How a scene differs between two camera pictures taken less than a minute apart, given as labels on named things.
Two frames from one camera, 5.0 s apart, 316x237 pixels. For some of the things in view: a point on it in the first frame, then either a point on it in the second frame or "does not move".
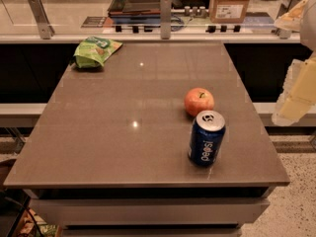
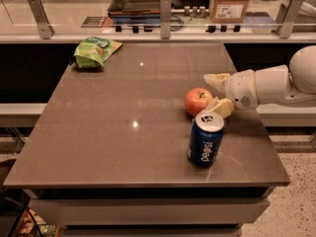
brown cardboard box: x=228 y=3 does not move
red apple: x=197 y=100 does not move
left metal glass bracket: x=45 y=29 does not move
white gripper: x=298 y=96 → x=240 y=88
